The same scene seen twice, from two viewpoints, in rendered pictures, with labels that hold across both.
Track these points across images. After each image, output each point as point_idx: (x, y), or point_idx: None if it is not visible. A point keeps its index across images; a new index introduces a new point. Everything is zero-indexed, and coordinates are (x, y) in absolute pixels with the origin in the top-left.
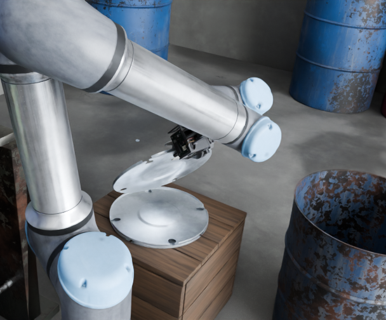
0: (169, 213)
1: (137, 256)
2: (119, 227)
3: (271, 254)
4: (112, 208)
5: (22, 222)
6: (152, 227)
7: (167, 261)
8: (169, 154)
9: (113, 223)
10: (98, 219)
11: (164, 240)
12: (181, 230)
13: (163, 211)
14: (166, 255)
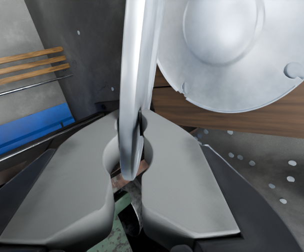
0: (230, 7)
1: (262, 129)
2: (199, 99)
3: None
4: (165, 72)
5: (145, 165)
6: (234, 65)
7: None
8: (136, 145)
9: (188, 96)
10: (171, 96)
11: (279, 80)
12: (289, 27)
13: (219, 15)
14: None
